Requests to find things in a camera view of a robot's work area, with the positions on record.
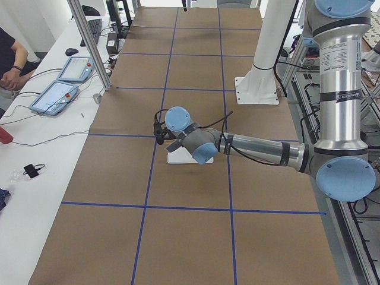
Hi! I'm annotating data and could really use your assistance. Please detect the black monitor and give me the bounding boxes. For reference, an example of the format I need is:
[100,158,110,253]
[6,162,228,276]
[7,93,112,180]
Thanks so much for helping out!
[106,0,132,39]

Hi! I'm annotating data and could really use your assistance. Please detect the small metal cylinder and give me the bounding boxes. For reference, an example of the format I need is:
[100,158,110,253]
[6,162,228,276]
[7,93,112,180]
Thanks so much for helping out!
[93,93,102,104]

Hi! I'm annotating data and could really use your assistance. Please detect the black power brick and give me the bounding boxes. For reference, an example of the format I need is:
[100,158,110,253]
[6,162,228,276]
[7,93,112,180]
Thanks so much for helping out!
[106,33,119,55]

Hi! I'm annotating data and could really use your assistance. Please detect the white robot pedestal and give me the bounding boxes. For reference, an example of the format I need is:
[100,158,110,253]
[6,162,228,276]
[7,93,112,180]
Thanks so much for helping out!
[235,0,298,105]

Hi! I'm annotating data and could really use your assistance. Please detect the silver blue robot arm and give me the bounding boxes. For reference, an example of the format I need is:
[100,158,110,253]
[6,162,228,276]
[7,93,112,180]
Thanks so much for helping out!
[165,1,376,202]

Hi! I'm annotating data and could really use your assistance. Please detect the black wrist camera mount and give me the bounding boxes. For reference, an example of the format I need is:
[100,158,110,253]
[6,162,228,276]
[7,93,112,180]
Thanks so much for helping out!
[153,109,169,145]

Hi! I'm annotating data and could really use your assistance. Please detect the seated person in black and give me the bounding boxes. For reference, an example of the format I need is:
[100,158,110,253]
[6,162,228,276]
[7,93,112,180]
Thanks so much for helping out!
[1,28,40,100]

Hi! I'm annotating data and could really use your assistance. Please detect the blue teach pendant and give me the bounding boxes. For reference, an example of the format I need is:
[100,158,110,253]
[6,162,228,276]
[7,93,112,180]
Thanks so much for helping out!
[56,56,93,83]
[28,80,79,116]

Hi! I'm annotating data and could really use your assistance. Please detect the far blue teach pendant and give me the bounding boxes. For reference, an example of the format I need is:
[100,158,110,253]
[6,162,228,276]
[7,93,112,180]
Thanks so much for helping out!
[56,56,93,83]

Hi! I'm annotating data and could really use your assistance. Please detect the aluminium frame post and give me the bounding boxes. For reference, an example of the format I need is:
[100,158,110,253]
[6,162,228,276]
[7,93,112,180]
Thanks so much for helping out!
[67,0,111,91]

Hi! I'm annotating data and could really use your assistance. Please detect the black keyboard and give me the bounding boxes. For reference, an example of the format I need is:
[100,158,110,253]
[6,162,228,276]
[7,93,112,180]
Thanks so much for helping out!
[87,18,102,45]

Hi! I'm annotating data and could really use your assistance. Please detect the black computer mouse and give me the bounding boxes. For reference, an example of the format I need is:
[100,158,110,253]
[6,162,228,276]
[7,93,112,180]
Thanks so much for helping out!
[65,48,79,56]

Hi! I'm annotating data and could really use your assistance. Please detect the blue grey towel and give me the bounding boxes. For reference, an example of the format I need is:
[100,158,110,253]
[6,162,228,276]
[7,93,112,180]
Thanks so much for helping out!
[166,140,182,153]

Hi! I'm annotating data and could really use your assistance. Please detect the white wooden towel rack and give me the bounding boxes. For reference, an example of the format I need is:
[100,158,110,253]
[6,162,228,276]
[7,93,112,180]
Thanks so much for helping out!
[166,143,218,165]

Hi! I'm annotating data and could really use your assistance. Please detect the red object on desk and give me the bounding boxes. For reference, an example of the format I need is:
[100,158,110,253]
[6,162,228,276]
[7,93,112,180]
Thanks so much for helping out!
[0,127,14,144]

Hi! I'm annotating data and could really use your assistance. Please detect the near blue teach pendant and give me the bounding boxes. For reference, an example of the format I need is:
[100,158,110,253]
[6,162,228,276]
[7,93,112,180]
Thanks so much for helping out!
[28,80,79,116]

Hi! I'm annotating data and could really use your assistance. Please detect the small black adapter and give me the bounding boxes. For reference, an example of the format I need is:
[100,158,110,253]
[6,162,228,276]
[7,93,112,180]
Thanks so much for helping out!
[23,163,46,179]

